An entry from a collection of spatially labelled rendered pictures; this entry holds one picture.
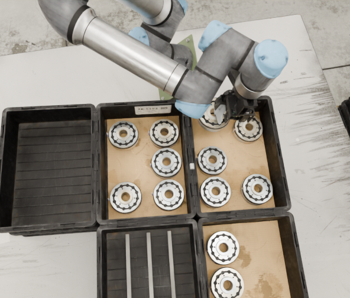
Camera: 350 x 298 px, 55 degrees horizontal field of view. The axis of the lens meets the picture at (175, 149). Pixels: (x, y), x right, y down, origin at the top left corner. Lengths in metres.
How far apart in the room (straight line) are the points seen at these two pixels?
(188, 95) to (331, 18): 2.18
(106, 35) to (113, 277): 0.71
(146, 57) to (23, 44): 1.82
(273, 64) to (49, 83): 1.00
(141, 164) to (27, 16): 1.75
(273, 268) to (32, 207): 0.80
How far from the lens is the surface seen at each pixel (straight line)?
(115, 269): 1.12
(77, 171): 1.18
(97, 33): 0.82
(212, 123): 1.03
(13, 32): 2.63
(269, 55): 0.75
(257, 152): 1.23
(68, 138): 1.23
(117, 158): 1.17
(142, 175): 1.15
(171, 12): 1.14
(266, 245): 1.17
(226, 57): 0.77
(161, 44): 1.18
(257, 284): 1.16
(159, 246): 1.12
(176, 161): 1.13
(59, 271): 1.29
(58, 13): 0.84
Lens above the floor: 1.94
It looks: 71 degrees down
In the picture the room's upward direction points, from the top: 10 degrees clockwise
